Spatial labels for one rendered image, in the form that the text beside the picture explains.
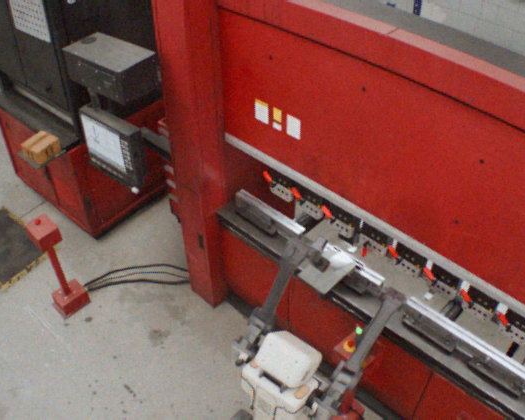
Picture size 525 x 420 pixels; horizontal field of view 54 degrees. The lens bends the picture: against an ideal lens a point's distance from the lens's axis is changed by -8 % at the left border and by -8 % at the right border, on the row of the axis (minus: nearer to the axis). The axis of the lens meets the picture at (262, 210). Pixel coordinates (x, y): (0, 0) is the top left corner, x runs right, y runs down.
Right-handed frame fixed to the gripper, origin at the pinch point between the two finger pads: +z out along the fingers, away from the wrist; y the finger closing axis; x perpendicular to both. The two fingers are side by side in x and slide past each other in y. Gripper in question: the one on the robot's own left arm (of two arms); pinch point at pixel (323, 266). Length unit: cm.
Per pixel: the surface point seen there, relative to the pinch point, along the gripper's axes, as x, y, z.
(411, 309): -8, -46, 20
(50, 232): 78, 156, -17
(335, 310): 13.6, -7.7, 31.9
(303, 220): -20, 43, 37
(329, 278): 2.8, -3.9, 6.8
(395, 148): -52, -21, -55
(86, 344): 132, 127, 44
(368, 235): -23.6, -14.1, -8.7
